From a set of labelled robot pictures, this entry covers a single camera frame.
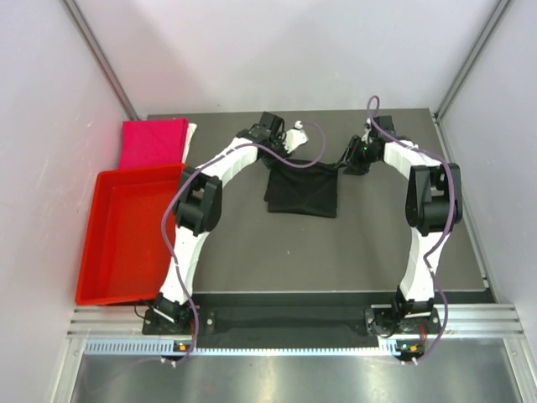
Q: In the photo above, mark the left corner aluminium post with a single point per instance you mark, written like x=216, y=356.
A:
x=92, y=43

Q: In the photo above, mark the black t-shirt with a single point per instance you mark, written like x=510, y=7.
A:
x=310, y=191

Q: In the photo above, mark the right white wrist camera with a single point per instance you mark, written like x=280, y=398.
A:
x=368, y=127

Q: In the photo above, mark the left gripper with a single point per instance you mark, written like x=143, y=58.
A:
x=279, y=138

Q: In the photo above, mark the grey slotted cable duct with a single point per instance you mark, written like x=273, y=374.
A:
x=174, y=348

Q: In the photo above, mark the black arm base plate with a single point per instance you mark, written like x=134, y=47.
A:
x=297, y=338

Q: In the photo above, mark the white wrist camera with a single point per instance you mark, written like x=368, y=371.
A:
x=368, y=127
x=295, y=137

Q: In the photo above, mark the red plastic bin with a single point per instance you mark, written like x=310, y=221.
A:
x=124, y=258

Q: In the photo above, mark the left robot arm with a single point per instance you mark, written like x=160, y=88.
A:
x=197, y=206

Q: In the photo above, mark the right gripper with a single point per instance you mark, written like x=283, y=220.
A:
x=351, y=157

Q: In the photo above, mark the right corner aluminium post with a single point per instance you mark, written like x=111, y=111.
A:
x=486, y=32

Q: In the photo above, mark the folded pink t-shirt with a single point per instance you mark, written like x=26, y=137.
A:
x=148, y=143

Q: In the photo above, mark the corner aluminium post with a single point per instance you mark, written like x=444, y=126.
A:
x=486, y=32
x=92, y=43

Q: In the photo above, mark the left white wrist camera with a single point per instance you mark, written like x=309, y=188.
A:
x=295, y=137

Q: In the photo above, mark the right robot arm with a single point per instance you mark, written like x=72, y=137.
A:
x=432, y=208

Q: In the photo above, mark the aluminium frame rail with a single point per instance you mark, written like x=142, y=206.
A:
x=460, y=321

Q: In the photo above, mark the folded white t-shirt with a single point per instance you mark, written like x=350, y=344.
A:
x=190, y=131

